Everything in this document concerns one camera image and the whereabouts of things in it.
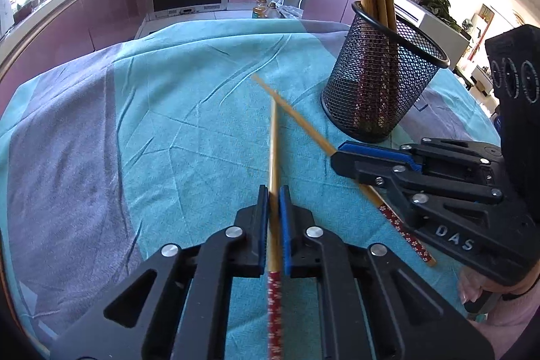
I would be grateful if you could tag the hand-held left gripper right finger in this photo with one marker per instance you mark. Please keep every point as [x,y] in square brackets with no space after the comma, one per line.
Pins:
[283,225]

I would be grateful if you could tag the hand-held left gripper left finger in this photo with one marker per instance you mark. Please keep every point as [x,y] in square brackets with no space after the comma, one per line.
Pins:
[263,216]

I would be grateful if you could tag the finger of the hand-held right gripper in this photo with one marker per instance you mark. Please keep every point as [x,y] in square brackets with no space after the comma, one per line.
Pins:
[379,151]
[363,170]

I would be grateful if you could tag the red-ended wooden chopstick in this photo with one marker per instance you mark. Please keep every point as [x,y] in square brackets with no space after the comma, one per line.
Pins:
[274,157]
[295,117]

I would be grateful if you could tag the person's right forearm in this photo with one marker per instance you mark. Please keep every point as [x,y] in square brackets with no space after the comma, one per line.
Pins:
[519,309]

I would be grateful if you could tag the person's right hand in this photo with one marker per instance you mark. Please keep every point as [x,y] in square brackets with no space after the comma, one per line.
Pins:
[468,288]

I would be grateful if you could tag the white cabinet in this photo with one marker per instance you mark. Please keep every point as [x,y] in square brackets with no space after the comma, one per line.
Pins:
[443,35]

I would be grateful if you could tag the green potted plant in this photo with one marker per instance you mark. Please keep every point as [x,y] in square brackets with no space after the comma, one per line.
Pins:
[438,5]

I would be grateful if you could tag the teal and grey tablecloth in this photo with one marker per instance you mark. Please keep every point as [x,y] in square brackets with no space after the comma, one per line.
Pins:
[168,90]

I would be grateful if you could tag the pink garment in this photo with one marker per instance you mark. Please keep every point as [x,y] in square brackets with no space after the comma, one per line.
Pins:
[510,343]

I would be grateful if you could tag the pink kitchen cabinets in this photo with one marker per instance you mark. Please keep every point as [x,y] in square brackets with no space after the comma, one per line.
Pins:
[105,14]

